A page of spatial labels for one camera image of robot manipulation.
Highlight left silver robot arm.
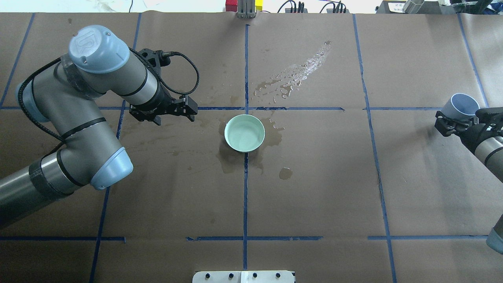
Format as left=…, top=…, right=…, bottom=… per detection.
left=0, top=25, right=198, bottom=228

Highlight white pedestal column base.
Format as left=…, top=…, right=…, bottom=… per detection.
left=192, top=270, right=296, bottom=283

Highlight aluminium frame post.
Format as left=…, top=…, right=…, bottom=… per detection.
left=237, top=0, right=257, bottom=18

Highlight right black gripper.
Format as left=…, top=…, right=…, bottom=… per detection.
left=435, top=107, right=503, bottom=154

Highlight mint green bowl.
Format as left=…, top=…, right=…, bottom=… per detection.
left=224, top=114, right=266, bottom=153

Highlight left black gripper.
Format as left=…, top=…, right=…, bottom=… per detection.
left=129, top=48, right=198, bottom=125

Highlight red blue yellow blocks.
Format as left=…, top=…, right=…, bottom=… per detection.
left=223, top=0, right=264, bottom=14

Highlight small metal cup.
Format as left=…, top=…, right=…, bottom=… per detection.
left=402, top=0, right=425, bottom=14

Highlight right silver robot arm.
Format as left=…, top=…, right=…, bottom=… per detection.
left=435, top=107, right=503, bottom=181

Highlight light blue cup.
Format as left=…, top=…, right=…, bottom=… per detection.
left=440, top=93, right=480, bottom=121

